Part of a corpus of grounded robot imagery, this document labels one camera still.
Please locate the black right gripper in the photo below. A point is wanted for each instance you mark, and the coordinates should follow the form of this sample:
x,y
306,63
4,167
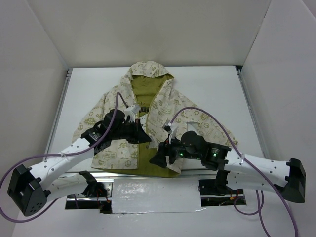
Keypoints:
x,y
166,153

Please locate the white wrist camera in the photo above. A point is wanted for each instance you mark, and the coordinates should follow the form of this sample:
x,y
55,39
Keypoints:
x,y
171,129
131,112

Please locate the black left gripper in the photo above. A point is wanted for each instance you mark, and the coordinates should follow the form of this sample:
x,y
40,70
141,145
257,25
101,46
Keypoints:
x,y
133,131

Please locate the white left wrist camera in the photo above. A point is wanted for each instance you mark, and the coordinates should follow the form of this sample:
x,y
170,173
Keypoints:
x,y
131,112

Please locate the olive green Snoopy t-shirt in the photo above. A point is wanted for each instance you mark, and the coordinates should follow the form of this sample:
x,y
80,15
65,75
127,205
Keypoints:
x,y
125,158

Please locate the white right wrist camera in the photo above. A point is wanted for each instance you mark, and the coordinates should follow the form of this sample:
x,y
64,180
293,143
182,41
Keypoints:
x,y
171,129

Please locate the cream printed hooded jacket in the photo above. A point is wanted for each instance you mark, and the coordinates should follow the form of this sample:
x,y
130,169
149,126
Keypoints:
x,y
178,108

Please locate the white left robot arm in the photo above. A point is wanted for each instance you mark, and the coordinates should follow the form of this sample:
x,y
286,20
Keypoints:
x,y
31,188

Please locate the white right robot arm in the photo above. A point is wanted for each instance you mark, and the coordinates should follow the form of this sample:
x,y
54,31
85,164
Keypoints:
x,y
236,171

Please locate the white foil-edged panel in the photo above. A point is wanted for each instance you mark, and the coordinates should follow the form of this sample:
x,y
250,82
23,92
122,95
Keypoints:
x,y
155,195

